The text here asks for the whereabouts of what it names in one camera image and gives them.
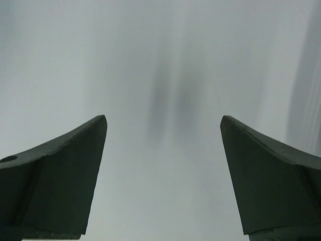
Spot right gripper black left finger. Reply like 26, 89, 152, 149
1, 115, 107, 240

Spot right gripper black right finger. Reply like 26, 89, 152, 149
220, 115, 320, 240

